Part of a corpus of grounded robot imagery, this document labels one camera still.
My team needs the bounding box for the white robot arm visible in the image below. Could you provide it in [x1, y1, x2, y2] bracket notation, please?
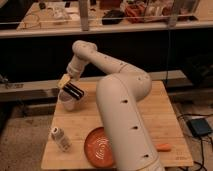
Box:
[67, 40, 165, 171]

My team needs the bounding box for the white bottle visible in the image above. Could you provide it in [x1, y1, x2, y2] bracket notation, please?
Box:
[51, 127, 71, 152]

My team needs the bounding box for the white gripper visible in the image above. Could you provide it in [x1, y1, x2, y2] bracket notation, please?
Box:
[63, 57, 86, 100]

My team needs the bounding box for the black power adapter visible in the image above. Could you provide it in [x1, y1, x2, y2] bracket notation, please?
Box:
[186, 118, 212, 137]

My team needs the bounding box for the orange carrot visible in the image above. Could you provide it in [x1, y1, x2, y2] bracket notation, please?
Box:
[156, 143, 171, 152]

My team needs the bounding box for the metal post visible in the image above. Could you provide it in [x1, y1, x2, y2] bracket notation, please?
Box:
[79, 0, 89, 31]

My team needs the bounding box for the orange plate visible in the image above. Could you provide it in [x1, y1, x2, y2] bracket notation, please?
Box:
[84, 127, 114, 168]

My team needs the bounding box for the black bag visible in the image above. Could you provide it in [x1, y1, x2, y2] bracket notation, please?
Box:
[102, 10, 124, 25]

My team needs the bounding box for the yellow eraser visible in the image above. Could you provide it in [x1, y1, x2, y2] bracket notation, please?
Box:
[58, 74, 70, 89]

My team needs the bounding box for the grey metal rail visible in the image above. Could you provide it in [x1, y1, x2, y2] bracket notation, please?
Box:
[0, 70, 186, 102]

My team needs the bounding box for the black cable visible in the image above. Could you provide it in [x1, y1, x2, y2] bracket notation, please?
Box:
[176, 113, 213, 171]

